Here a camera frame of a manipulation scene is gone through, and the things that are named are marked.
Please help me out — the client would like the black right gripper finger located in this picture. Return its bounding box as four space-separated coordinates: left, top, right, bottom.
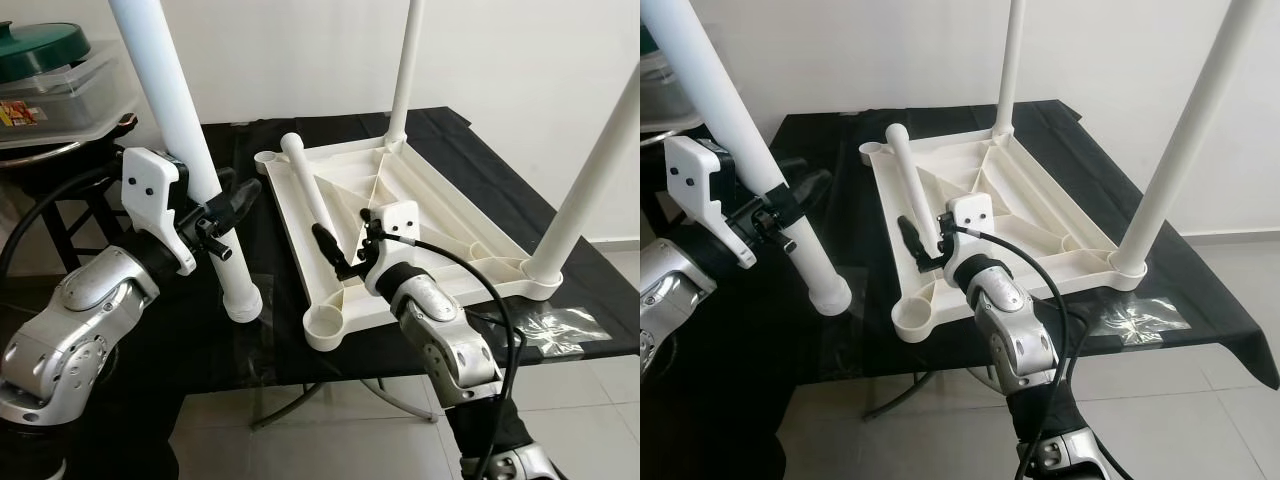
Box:
312 222 359 281
898 214 946 273

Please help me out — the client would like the white plastic children table top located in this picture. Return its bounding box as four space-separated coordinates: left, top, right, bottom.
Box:
253 138 563 351
858 125 1149 344

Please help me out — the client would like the long shiny tape strip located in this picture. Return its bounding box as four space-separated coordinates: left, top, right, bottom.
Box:
820 270 871 381

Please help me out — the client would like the black round basin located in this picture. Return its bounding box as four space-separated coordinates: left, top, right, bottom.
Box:
0 118 141 201
640 120 701 153

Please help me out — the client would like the black basin stand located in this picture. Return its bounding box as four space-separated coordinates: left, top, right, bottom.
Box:
40 185 116 271

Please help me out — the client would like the black tablecloth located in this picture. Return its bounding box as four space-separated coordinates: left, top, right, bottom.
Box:
640 100 1280 480
0 105 641 480

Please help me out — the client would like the grey plastic storage box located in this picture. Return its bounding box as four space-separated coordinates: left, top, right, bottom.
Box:
0 22 141 151
640 25 701 131

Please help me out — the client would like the wide clear tape patch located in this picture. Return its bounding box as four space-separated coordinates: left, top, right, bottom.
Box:
508 308 613 357
1095 295 1193 348

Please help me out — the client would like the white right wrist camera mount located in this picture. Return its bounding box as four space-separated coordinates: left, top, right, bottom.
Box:
358 200 421 296
945 195 996 286

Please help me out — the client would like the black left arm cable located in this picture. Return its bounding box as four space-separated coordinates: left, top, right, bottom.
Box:
0 165 126 281

